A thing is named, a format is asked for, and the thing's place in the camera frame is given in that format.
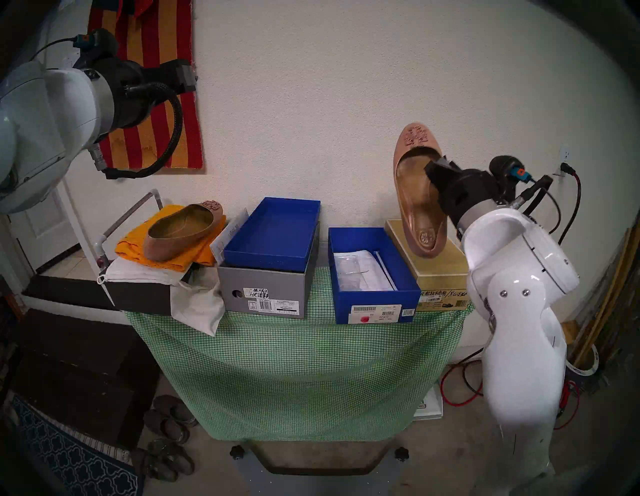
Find blue shoe box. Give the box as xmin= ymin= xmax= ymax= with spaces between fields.
xmin=327 ymin=226 xmax=422 ymax=326

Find white paper card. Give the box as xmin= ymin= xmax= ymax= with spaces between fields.
xmin=209 ymin=207 xmax=250 ymax=265

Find leaning wooden sticks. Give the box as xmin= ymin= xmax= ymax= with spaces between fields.
xmin=572 ymin=215 xmax=640 ymax=368

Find white flat box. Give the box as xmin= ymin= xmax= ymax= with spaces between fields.
xmin=414 ymin=382 xmax=444 ymax=421

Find gray pipe frame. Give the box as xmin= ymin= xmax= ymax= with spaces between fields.
xmin=92 ymin=188 xmax=163 ymax=271

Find black shoe box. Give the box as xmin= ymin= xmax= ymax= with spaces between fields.
xmin=104 ymin=265 xmax=201 ymax=317

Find gold shoe box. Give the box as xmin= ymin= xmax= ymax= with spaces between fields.
xmin=384 ymin=219 xmax=471 ymax=312

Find white drawstring dust bag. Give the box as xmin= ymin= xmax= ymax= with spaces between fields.
xmin=96 ymin=257 xmax=227 ymax=337

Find orange felt cloth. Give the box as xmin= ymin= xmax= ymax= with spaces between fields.
xmin=115 ymin=204 xmax=228 ymax=272

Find red black power cord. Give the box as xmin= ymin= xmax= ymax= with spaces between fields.
xmin=557 ymin=162 xmax=583 ymax=246

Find brown clog shoe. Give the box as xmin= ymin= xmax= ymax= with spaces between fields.
xmin=143 ymin=410 xmax=191 ymax=445
xmin=152 ymin=394 xmax=198 ymax=428

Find blue shoe box lid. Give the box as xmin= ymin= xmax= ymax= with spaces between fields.
xmin=222 ymin=196 xmax=322 ymax=274

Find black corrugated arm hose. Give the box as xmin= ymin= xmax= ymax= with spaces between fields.
xmin=89 ymin=82 xmax=183 ymax=180

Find white panel door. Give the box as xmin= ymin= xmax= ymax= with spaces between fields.
xmin=0 ymin=180 xmax=83 ymax=273

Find gray shoe box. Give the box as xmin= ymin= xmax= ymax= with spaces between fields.
xmin=216 ymin=222 xmax=321 ymax=319

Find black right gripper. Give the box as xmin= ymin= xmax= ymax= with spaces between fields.
xmin=424 ymin=159 xmax=502 ymax=227

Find tan leather shoe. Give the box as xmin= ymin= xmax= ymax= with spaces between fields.
xmin=392 ymin=122 xmax=449 ymax=259
xmin=143 ymin=200 xmax=224 ymax=262

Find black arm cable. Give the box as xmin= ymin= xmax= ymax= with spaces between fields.
xmin=510 ymin=174 xmax=563 ymax=236

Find white tissue paper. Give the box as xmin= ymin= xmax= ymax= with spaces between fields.
xmin=333 ymin=250 xmax=398 ymax=292

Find red floor cable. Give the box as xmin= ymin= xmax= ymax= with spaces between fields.
xmin=440 ymin=350 xmax=487 ymax=408

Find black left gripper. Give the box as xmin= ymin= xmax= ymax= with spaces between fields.
xmin=106 ymin=58 xmax=198 ymax=133

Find red yellow striped flag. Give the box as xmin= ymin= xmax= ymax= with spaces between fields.
xmin=89 ymin=0 xmax=205 ymax=172

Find gray robot base plate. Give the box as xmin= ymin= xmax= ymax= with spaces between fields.
xmin=230 ymin=440 xmax=411 ymax=496

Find blue patterned rug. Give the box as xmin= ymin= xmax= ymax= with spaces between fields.
xmin=10 ymin=395 xmax=146 ymax=496

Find dark brown stair steps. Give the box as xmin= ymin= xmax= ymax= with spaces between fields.
xmin=0 ymin=272 xmax=163 ymax=451

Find dark strap sandal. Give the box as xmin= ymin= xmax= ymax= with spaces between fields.
xmin=147 ymin=439 xmax=196 ymax=476
xmin=131 ymin=447 xmax=178 ymax=483

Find green checkered tablecloth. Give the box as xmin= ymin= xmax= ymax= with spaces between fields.
xmin=124 ymin=265 xmax=473 ymax=443

